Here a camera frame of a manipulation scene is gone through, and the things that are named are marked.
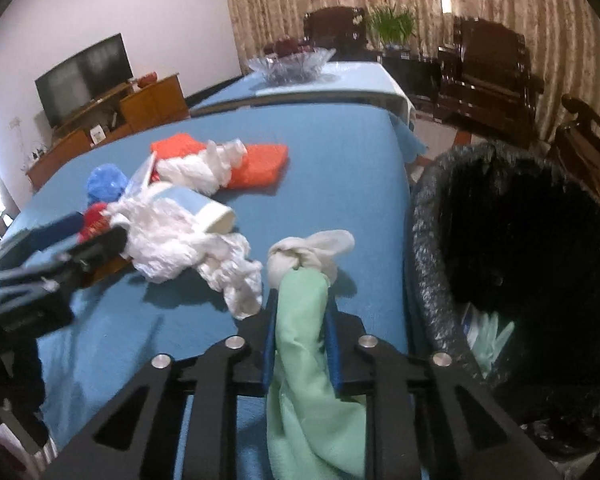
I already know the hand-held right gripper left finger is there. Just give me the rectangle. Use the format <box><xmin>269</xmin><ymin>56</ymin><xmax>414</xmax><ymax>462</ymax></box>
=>
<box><xmin>45</xmin><ymin>289</ymin><xmax>280</xmax><ymax>480</ymax></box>

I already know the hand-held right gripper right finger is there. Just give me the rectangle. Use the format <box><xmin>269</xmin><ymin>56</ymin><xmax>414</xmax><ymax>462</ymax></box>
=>
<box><xmin>322</xmin><ymin>299</ymin><xmax>563</xmax><ymax>480</ymax></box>

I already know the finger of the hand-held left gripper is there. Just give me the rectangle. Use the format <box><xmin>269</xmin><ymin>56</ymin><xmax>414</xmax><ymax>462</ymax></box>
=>
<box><xmin>0</xmin><ymin>211</ymin><xmax>84</xmax><ymax>267</ymax></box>
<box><xmin>0</xmin><ymin>226</ymin><xmax>131</xmax><ymax>292</ymax></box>

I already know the light green cloth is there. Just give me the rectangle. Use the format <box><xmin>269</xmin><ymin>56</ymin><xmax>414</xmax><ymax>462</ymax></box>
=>
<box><xmin>266</xmin><ymin>265</ymin><xmax>376</xmax><ymax>479</ymax></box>

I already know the red printed packet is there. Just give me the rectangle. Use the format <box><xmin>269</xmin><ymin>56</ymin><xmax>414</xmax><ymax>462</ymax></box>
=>
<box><xmin>76</xmin><ymin>202</ymin><xmax>115</xmax><ymax>245</ymax></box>

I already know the blue fuzzy ball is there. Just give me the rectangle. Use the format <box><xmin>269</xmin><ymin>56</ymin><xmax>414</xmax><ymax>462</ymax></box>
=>
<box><xmin>86</xmin><ymin>163</ymin><xmax>129</xmax><ymax>209</ymax></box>

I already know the white tissue pile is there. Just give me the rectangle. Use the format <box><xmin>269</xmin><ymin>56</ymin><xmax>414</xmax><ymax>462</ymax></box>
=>
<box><xmin>104</xmin><ymin>195</ymin><xmax>265</xmax><ymax>321</ymax></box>

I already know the white knotted plastic bag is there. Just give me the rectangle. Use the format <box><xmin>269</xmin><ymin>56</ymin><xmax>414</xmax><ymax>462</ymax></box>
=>
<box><xmin>266</xmin><ymin>229</ymin><xmax>356</xmax><ymax>291</ymax></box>

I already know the light blue paper cup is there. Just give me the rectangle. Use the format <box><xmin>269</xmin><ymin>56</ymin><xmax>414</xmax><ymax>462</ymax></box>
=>
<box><xmin>149</xmin><ymin>182</ymin><xmax>237</xmax><ymax>236</ymax></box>

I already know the orange foam net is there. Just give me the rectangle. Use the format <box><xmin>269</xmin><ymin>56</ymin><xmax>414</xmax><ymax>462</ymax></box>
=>
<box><xmin>150</xmin><ymin>134</ymin><xmax>289</xmax><ymax>190</ymax></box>

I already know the black-lined trash bin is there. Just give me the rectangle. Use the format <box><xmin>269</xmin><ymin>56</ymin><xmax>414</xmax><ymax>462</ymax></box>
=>
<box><xmin>404</xmin><ymin>141</ymin><xmax>600</xmax><ymax>461</ymax></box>

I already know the clear plastic wrapper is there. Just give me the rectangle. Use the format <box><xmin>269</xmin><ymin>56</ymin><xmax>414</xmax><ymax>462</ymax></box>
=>
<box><xmin>125</xmin><ymin>152</ymin><xmax>158</xmax><ymax>198</ymax></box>

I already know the wooden television cabinet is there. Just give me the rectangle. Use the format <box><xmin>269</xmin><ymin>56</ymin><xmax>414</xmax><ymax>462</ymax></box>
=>
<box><xmin>25</xmin><ymin>73</ymin><xmax>190</xmax><ymax>192</ymax></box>

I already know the flat screen television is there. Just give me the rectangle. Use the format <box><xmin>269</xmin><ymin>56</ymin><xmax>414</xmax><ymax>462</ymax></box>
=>
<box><xmin>34</xmin><ymin>33</ymin><xmax>134</xmax><ymax>129</ymax></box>

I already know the pale green plastic glove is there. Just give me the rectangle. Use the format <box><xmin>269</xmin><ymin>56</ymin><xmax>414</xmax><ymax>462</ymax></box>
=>
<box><xmin>461</xmin><ymin>304</ymin><xmax>517</xmax><ymax>378</ymax></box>

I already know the glass fruit bowl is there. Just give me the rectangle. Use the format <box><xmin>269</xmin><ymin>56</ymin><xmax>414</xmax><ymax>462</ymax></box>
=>
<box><xmin>246</xmin><ymin>47</ymin><xmax>337</xmax><ymax>87</ymax></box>

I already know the coffee table with cloth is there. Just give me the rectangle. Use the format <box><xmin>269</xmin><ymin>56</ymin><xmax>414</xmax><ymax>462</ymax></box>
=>
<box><xmin>189</xmin><ymin>59</ymin><xmax>417</xmax><ymax>128</ymax></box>

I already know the dark red fruit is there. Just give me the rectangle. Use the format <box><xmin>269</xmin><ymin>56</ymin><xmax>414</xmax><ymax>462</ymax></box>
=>
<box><xmin>271</xmin><ymin>36</ymin><xmax>314</xmax><ymax>57</ymax></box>

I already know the dark wooden side table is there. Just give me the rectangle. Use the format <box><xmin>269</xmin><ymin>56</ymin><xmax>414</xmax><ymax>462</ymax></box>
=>
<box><xmin>379</xmin><ymin>49</ymin><xmax>445</xmax><ymax>103</ymax></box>

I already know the dark wooden armchair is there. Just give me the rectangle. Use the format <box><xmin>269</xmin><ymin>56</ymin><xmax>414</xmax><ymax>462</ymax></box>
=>
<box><xmin>436</xmin><ymin>15</ymin><xmax>546</xmax><ymax>135</ymax></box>
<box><xmin>303</xmin><ymin>6</ymin><xmax>372</xmax><ymax>58</ymax></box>

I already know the dark wooden sofa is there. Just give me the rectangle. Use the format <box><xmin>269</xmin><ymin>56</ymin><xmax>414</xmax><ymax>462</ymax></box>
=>
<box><xmin>549</xmin><ymin>94</ymin><xmax>600</xmax><ymax>213</ymax></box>

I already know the green potted plant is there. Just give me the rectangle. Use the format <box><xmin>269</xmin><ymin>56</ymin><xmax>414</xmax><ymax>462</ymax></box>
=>
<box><xmin>366</xmin><ymin>4</ymin><xmax>417</xmax><ymax>52</ymax></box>

